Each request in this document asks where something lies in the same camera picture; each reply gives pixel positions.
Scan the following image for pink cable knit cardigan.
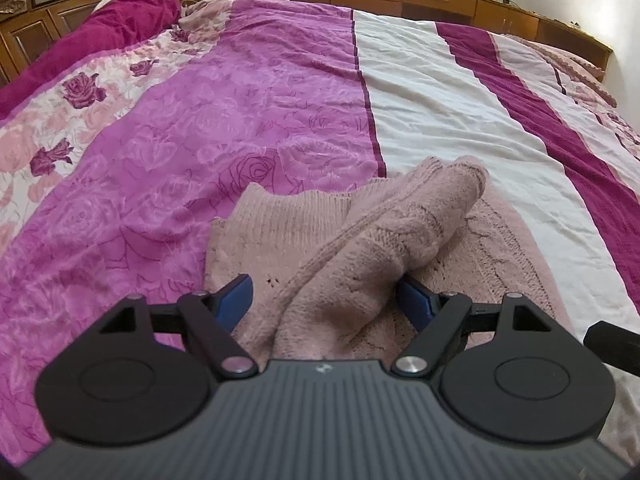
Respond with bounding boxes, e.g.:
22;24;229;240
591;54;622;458
202;155;640;453

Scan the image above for purple floral striped bedspread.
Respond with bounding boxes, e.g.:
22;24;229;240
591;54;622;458
1;0;639;463

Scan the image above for pink crochet pillow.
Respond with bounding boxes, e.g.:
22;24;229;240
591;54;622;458
509;35;617;108

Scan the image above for magenta velvet pillow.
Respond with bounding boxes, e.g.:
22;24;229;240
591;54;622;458
1;0;181;118

